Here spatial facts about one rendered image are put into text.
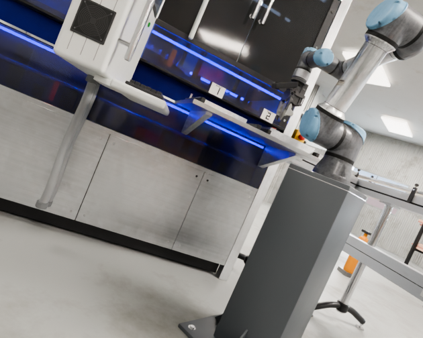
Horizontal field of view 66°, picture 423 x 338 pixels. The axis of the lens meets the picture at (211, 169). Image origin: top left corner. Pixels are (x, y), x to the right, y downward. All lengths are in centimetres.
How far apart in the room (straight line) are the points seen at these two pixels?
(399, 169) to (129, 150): 1026
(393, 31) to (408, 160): 1028
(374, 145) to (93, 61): 1099
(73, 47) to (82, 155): 70
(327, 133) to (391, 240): 1003
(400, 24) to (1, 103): 166
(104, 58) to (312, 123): 76
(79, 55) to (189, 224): 111
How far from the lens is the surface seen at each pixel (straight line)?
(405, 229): 1119
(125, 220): 185
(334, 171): 132
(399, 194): 227
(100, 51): 121
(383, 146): 1170
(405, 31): 131
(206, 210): 191
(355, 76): 128
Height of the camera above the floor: 72
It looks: 3 degrees down
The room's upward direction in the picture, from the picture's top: 23 degrees clockwise
